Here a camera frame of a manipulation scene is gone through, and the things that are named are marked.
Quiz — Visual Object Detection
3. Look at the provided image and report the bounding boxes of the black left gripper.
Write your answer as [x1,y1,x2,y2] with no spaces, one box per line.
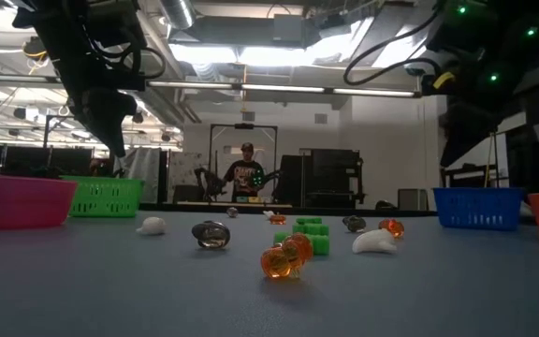
[47,32,147,158]

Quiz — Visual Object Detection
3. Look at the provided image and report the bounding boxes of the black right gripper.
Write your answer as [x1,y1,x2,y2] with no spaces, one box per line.
[437,65,532,168]

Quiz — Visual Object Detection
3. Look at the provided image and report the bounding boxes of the green block toy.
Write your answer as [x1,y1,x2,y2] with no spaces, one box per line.
[272,231,331,256]

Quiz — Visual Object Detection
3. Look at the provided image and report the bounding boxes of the black side desk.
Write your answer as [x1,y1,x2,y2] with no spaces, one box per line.
[440,162,509,189]

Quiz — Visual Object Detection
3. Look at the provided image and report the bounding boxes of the yellow pole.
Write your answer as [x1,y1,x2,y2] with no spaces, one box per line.
[484,133,498,188]

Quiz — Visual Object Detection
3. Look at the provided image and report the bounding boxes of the person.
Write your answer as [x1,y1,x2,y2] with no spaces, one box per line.
[88,157,112,178]
[222,141,267,203]

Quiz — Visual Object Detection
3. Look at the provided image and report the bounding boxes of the black cabinet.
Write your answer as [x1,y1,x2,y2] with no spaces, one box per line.
[505,88,539,194]

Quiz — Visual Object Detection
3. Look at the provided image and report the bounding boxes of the black monitor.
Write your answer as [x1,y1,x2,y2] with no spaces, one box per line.
[49,147,95,178]
[3,145,50,177]

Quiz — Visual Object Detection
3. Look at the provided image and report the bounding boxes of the grey cover sheet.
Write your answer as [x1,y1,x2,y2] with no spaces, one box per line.
[113,147,162,204]

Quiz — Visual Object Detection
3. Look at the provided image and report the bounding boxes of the green plastic basket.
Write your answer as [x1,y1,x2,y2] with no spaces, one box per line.
[59,175,146,219]

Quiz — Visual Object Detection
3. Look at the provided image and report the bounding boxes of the blue plastic basket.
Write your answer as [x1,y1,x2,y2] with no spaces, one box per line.
[431,186,526,232]

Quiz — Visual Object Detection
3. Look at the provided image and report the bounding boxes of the long ceiling light tube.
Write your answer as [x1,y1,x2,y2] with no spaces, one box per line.
[146,80,234,91]
[332,87,415,98]
[240,83,327,94]

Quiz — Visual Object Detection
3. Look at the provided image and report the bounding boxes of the grey box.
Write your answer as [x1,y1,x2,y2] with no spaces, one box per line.
[397,187,430,212]

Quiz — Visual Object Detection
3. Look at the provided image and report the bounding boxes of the black chair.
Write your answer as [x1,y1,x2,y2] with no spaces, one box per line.
[171,183,206,204]

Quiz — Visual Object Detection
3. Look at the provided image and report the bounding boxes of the pink plastic bowl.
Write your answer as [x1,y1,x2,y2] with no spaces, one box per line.
[0,173,79,231]

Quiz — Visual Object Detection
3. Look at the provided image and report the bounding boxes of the background wooden table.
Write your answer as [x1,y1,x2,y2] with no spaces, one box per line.
[175,200,294,210]

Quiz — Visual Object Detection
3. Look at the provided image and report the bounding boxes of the grey-blue table mat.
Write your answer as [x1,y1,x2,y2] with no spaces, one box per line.
[0,210,539,337]

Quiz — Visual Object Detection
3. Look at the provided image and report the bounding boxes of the grey ceiling unit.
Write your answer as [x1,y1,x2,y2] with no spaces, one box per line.
[272,13,306,48]

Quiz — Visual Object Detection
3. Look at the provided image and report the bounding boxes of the large orange translucent toy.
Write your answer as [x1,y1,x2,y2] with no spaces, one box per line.
[260,232,314,281]

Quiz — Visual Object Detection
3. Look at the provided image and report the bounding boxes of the black camera cable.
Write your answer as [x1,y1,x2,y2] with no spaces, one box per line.
[342,7,444,88]
[124,27,168,81]

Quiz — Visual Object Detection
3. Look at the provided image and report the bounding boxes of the yellow cable reel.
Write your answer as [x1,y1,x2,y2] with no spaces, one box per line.
[21,36,50,71]

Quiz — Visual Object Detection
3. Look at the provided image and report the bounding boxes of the silver ventilation duct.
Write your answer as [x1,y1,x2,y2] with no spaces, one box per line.
[159,0,196,30]

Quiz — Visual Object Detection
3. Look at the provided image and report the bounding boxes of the black gantry frame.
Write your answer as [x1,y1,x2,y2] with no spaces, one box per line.
[208,123,279,203]

